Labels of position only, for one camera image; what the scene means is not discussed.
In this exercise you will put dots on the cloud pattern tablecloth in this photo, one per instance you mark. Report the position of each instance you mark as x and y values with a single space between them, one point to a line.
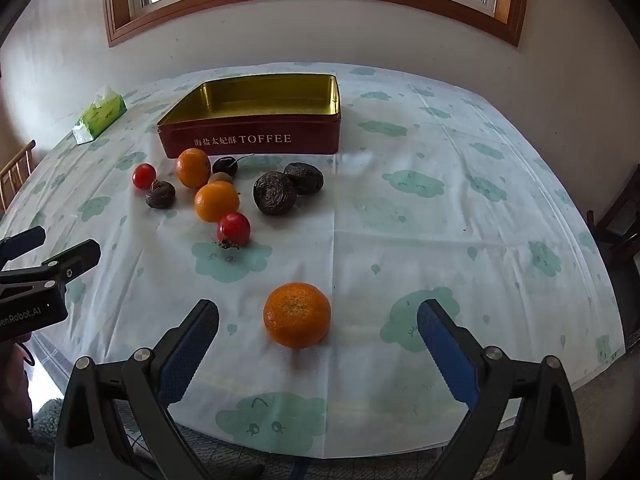
433 193

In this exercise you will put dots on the dark wooden chair right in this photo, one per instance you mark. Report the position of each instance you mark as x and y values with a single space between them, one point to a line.
617 238

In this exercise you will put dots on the large wrinkled passion fruit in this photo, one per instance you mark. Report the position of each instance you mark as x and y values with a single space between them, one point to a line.
274 193

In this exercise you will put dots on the dark cherry with stem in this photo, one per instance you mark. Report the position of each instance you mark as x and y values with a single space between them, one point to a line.
233 167

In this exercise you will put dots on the left hand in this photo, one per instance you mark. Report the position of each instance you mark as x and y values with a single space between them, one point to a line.
16 406

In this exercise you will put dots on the small brown longan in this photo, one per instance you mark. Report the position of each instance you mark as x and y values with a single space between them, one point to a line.
220 177

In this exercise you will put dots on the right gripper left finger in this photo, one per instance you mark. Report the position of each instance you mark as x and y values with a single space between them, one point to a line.
115 423

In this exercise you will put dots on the wooden chair left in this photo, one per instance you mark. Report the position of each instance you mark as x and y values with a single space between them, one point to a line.
15 174

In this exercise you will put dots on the small wrinkled passion fruit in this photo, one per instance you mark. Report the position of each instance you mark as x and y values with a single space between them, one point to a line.
161 195

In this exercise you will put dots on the green tissue pack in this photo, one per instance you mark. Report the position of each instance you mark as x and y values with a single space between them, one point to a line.
106 107

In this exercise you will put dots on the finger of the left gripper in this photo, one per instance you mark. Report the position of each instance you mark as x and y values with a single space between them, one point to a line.
15 246
53 274

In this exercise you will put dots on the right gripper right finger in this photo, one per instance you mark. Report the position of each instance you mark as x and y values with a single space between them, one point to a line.
546 440

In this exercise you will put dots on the red toffee tin box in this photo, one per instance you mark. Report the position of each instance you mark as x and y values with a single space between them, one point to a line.
288 113

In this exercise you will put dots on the large front orange mandarin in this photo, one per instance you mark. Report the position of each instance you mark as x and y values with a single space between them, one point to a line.
297 315

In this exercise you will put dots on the small red tomato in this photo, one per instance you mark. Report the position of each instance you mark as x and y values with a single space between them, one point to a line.
143 177

